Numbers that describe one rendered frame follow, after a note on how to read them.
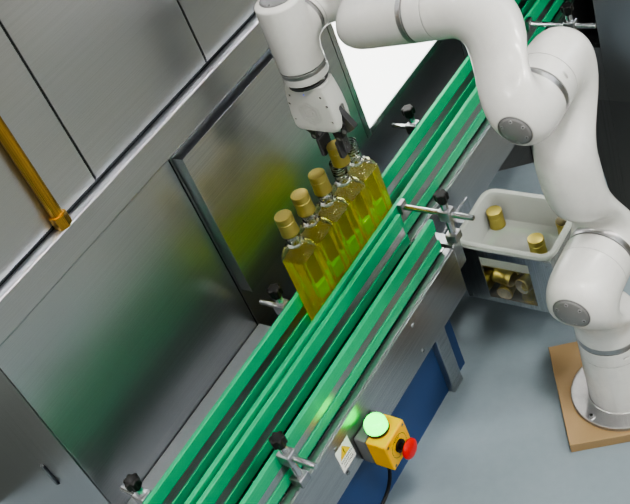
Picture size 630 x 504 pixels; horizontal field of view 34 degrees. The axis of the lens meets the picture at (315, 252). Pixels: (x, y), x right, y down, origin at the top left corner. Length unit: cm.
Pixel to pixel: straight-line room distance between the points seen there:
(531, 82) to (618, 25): 120
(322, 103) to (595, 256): 53
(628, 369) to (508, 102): 67
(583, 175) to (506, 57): 25
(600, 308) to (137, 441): 85
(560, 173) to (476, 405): 70
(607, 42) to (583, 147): 111
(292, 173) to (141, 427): 58
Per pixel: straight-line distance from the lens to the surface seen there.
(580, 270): 174
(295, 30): 172
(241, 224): 193
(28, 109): 160
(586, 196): 166
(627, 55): 272
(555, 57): 155
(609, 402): 203
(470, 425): 214
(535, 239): 212
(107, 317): 176
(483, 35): 151
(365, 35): 162
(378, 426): 184
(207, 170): 184
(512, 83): 149
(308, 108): 182
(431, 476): 209
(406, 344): 196
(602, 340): 189
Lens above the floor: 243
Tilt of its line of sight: 40 degrees down
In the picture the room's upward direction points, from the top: 24 degrees counter-clockwise
